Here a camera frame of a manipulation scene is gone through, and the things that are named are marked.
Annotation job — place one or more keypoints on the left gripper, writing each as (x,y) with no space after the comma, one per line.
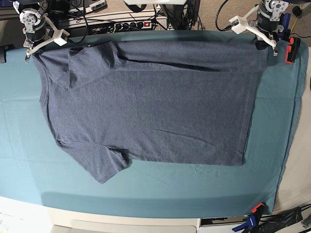
(269,28)

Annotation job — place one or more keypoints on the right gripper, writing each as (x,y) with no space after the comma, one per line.
(36,35)

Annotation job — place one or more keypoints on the blue-grey T-shirt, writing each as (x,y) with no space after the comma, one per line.
(185,102)

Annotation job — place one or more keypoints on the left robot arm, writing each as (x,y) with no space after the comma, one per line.
(270,16)

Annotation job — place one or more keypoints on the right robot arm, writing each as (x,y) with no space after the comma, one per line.
(33,16)

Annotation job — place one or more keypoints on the blue clamp top right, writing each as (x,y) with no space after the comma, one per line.
(285,23)

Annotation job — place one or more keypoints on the orange black clamp top right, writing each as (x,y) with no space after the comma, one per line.
(292,50)

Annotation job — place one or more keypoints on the black clamp left edge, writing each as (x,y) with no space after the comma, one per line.
(3,51)

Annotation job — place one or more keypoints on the teal table cloth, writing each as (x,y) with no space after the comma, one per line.
(33,169)

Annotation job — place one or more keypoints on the blue orange clamp bottom right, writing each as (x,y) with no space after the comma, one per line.
(252,221)

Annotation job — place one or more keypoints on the black plastic bag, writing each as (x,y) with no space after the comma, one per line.
(281,220)

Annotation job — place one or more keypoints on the black power strip red switch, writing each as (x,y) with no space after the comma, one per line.
(116,27)

